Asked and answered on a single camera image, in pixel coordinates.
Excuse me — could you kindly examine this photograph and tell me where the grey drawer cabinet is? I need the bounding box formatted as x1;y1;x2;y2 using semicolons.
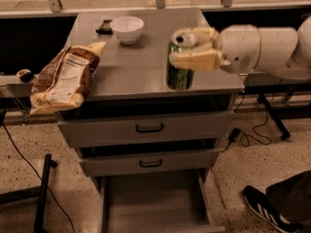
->
56;7;246;233

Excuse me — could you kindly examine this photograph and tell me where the grey drawer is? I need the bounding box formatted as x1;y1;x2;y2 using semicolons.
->
98;170;225;233
58;111;234;148
80;149;220;177

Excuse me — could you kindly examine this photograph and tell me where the brown chip bag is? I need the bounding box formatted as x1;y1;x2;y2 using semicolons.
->
30;42;106;115

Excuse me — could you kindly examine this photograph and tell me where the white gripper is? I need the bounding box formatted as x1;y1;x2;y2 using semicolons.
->
168;24;260;74

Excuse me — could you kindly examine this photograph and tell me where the black white sneaker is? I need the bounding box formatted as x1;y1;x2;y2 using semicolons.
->
242;185;303;233

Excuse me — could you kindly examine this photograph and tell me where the small black snack packet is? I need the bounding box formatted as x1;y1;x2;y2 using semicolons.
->
95;19;113;35

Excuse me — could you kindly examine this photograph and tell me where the black floor cable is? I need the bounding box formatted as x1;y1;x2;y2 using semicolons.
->
0;109;76;233

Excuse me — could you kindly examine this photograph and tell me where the dark trouser leg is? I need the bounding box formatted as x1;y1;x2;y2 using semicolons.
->
265;171;311;222

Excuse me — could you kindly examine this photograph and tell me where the grey middle drawer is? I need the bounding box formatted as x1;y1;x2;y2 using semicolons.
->
80;149;220;177

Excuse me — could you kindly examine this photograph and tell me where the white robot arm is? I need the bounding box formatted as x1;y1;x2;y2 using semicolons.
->
168;17;311;80

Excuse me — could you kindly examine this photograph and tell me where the black metal stand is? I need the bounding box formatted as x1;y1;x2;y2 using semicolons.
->
0;154;57;233

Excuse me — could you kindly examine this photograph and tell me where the white bowl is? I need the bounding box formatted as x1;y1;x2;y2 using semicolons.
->
110;17;144;45

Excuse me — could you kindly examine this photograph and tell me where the black tape measure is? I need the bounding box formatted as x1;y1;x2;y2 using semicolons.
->
17;69;34;83

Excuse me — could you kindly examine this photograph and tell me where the green soda can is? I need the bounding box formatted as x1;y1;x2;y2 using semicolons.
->
166;30;197;90

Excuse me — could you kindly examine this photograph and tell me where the grey bottom drawer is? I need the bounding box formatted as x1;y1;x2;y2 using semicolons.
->
98;170;225;233

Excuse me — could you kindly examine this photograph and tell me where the black power adapter with cable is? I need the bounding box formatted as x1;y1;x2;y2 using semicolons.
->
221;111;272;152

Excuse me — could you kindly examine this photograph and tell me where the grey top drawer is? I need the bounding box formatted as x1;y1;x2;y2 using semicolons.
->
58;111;234;148

